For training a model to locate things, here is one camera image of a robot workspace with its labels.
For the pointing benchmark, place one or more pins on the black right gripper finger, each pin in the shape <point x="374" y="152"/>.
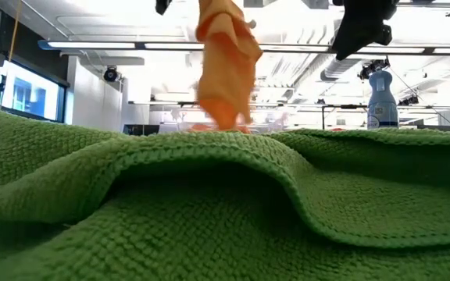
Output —
<point x="352" y="39"/>

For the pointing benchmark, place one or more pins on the orange microfiber towel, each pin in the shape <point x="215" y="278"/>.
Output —
<point x="229" y="78"/>

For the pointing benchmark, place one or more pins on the green microfiber towel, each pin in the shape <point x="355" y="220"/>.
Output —
<point x="209" y="234"/>

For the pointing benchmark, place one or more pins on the black ceiling track lights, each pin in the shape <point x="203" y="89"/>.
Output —
<point x="369" y="69"/>

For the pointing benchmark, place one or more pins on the clear bottle with blue cap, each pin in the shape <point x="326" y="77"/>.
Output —
<point x="383" y="105"/>

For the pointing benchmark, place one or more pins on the long ceiling light bar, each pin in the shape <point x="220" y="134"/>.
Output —
<point x="92" y="45"/>

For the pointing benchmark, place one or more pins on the dark background monitor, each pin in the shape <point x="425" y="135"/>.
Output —
<point x="139" y="129"/>

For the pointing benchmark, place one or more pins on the black ceiling camera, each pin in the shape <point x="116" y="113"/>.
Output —
<point x="110" y="74"/>

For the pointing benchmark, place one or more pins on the window with dark frame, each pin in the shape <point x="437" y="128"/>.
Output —
<point x="29" y="93"/>

